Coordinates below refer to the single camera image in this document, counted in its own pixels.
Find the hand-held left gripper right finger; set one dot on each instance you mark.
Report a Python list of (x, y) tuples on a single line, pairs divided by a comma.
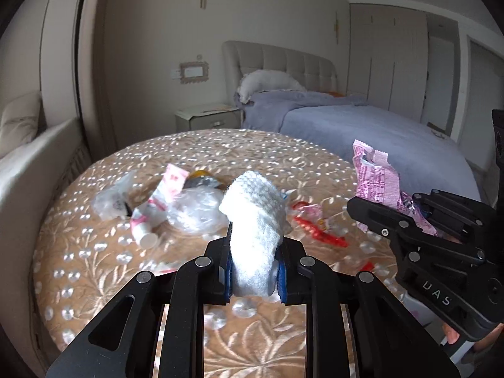
[(281, 283)]

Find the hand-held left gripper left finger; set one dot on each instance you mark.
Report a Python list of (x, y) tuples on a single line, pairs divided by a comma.
[(227, 279)]

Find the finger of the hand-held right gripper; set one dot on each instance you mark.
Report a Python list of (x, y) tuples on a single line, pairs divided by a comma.
[(374, 214), (453, 216)]

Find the pink printed wrapper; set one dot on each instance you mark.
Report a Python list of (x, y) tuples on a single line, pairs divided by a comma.
[(378, 181)]

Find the white paper towel wad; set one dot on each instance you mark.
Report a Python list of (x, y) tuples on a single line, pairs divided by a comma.
[(252, 224)]

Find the person's right hand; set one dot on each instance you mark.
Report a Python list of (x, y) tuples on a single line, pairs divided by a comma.
[(451, 332)]

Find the pale pink packet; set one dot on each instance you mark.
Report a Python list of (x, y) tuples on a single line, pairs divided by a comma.
[(415, 309)]

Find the small red wrapper scrap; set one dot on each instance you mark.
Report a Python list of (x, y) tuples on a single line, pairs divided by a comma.
[(367, 266)]

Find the red wrapper strip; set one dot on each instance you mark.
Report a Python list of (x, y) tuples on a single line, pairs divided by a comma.
[(323, 234)]

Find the red white candy wrapper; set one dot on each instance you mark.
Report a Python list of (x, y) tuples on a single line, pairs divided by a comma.
[(309, 209)]

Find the yellow black small container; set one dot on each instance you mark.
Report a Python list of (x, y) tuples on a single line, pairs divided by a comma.
[(201, 179)]

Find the pink white tube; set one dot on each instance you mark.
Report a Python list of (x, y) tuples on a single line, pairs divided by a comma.
[(165, 193)]

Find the white door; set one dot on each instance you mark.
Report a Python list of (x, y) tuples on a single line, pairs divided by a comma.
[(486, 98)]

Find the small clear plastic bag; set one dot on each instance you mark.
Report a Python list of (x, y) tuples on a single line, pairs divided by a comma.
[(110, 201)]

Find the beige wardrobe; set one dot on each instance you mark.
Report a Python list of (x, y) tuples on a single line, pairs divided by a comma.
[(386, 59)]

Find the white nightstand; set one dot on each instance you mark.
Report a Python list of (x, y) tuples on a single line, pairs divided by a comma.
[(208, 120)]

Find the white pillow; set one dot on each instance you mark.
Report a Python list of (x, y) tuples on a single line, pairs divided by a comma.
[(271, 80)]

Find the beige padded headboard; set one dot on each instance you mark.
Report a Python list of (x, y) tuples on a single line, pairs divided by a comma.
[(283, 57)]

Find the white sofa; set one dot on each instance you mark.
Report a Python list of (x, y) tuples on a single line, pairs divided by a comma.
[(23, 189)]

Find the beige cushion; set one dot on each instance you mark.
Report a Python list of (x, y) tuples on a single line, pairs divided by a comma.
[(19, 122)]

